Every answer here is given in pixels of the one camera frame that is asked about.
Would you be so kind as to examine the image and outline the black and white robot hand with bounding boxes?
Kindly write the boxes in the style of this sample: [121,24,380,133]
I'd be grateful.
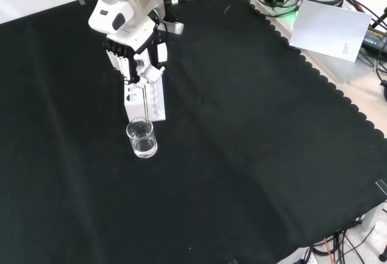
[88,0,185,88]

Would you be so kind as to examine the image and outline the clear glass rod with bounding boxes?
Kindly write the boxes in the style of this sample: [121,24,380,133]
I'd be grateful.
[143,83,151,123]

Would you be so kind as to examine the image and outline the white test tube rack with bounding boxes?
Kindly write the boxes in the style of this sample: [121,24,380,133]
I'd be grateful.
[123,76,167,123]

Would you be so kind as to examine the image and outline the clear glass beaker with water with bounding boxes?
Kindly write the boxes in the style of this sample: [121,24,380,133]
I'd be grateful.
[125,117,159,159]

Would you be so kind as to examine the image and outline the black bench cloth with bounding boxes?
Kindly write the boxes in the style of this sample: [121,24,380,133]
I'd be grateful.
[0,0,387,264]

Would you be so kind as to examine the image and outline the pale board sheet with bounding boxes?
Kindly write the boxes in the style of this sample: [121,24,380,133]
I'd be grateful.
[288,0,373,63]

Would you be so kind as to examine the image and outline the black power adapter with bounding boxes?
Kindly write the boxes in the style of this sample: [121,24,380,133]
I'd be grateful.
[360,25,387,54]

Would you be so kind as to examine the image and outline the black cable bundle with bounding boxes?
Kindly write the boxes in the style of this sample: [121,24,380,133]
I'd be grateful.
[302,220,387,264]

